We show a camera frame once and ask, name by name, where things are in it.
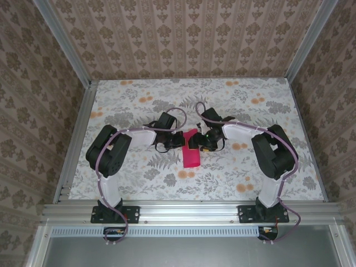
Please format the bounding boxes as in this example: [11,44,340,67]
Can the pink paper sheet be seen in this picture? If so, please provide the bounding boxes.
[182,128,201,169]

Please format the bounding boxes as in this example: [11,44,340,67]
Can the grey metal panel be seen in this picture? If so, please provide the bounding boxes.
[41,236,344,267]

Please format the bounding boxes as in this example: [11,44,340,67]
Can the black camera cable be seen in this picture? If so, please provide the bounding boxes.
[205,137,226,154]
[154,140,172,154]

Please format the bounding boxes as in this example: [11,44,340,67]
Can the wide aluminium frame rail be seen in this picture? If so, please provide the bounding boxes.
[40,201,344,226]

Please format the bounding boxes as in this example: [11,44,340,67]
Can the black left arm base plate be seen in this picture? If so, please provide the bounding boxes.
[91,205,140,224]

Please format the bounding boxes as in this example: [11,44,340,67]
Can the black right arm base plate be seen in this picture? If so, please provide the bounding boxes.
[238,205,290,224]

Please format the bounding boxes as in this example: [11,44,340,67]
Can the white slotted cable duct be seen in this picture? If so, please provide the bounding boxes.
[51,225,262,238]

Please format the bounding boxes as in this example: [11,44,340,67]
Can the aluminium side rail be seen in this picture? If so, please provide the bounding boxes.
[52,80,98,205]
[288,78,328,202]

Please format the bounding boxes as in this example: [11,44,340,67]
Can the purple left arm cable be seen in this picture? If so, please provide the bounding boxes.
[94,107,187,247]

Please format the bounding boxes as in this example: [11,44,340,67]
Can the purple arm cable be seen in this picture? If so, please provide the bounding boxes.
[94,107,187,247]
[195,102,303,245]

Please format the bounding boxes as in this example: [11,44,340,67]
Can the black cable bracket with wires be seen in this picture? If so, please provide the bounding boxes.
[102,226,129,242]
[257,225,279,241]

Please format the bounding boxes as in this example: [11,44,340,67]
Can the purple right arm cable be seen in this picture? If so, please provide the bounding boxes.
[195,102,303,245]

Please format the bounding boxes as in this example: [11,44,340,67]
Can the aluminium corner post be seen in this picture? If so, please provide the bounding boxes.
[284,0,325,82]
[35,0,94,87]

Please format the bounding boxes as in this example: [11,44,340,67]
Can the aluminium lower frame post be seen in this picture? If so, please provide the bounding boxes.
[328,224,352,267]
[26,224,53,267]

